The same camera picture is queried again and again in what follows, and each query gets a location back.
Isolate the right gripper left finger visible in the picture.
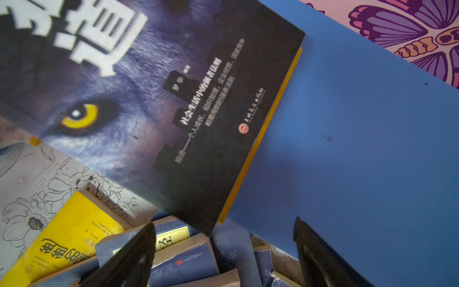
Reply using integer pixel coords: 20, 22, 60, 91
80, 222, 156, 287

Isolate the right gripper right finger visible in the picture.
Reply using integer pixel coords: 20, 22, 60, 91
293, 217, 372, 287

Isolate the dark old man cover book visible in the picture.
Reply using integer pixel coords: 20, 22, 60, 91
209, 218, 306, 287

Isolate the black wolf cover book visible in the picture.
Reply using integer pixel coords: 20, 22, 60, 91
1, 1, 306, 234

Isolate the yellow cartoon boy book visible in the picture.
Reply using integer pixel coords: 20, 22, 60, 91
217, 47, 303, 224

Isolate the navy book yellow label middle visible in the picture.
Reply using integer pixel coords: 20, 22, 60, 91
147, 233, 220, 287

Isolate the yellow book under pile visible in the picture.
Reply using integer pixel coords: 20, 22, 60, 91
1, 191, 131, 287

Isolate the navy book yellow label front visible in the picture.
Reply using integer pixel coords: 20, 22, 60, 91
173, 269, 241, 287

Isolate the yellow pink blue bookshelf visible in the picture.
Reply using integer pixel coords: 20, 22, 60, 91
229, 1, 459, 287

